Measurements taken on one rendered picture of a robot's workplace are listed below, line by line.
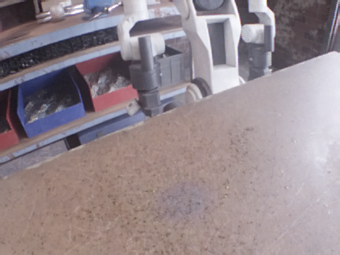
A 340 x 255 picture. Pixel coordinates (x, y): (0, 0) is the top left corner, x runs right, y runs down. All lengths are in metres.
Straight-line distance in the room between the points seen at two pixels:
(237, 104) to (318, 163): 0.10
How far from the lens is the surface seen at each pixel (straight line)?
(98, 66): 1.74
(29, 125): 1.33
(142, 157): 0.17
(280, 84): 0.29
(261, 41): 0.87
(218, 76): 0.71
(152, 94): 0.68
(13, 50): 1.14
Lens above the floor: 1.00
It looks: 37 degrees down
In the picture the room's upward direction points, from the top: 3 degrees counter-clockwise
